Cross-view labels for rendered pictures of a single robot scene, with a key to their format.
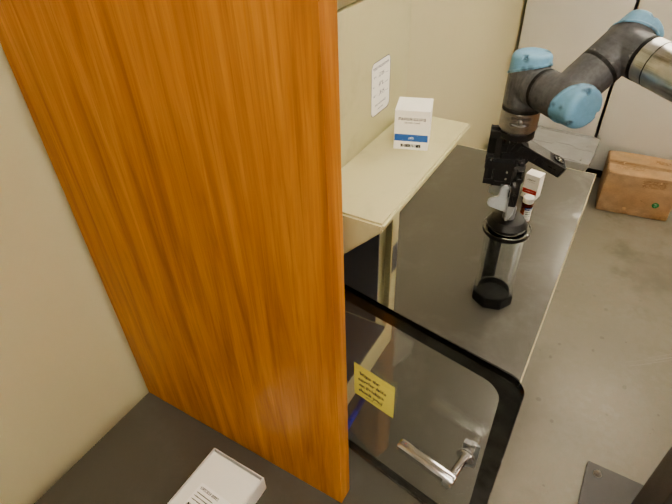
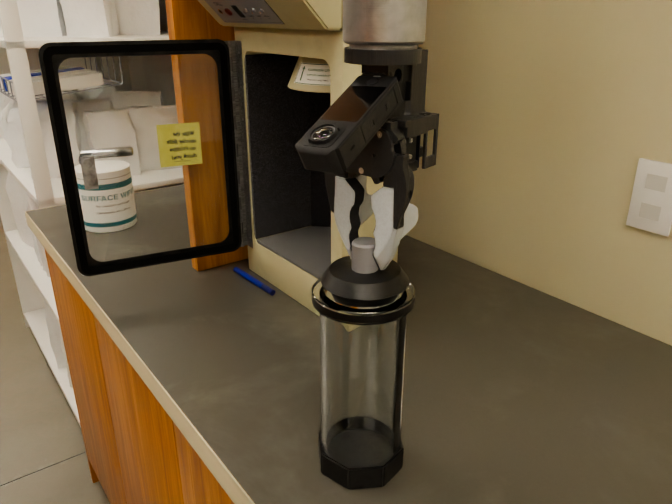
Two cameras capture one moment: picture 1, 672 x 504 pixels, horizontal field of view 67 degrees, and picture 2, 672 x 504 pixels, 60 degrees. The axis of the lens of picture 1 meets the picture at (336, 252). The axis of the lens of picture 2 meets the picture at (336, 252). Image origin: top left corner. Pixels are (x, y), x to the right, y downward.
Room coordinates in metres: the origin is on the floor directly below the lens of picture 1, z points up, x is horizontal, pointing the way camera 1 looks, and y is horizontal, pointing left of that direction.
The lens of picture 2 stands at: (1.12, -0.92, 1.43)
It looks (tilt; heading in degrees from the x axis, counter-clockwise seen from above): 22 degrees down; 112
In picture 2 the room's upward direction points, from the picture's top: straight up
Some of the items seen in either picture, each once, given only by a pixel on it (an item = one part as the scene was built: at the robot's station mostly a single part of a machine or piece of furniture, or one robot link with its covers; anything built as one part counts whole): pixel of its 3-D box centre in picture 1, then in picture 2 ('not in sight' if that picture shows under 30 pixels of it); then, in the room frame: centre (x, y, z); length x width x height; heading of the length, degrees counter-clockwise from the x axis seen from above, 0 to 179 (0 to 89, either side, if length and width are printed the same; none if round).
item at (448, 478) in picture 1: (433, 454); not in sight; (0.37, -0.12, 1.20); 0.10 x 0.05 x 0.03; 48
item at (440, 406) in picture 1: (402, 415); (152, 159); (0.44, -0.09, 1.19); 0.30 x 0.01 x 0.40; 48
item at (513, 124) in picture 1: (519, 119); (381, 24); (0.95, -0.38, 1.42); 0.08 x 0.08 x 0.05
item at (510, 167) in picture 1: (507, 155); (385, 113); (0.95, -0.37, 1.34); 0.09 x 0.08 x 0.12; 73
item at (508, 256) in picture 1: (499, 261); (361, 374); (0.95, -0.40, 1.06); 0.11 x 0.11 x 0.21
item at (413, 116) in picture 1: (413, 123); not in sight; (0.70, -0.12, 1.54); 0.05 x 0.05 x 0.06; 76
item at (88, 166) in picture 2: not in sight; (89, 172); (0.38, -0.18, 1.18); 0.02 x 0.02 x 0.06; 48
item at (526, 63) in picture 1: (528, 81); not in sight; (0.95, -0.38, 1.50); 0.09 x 0.08 x 0.11; 20
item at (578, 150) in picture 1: (540, 162); not in sight; (3.02, -1.41, 0.17); 0.60 x 0.42 x 0.33; 56
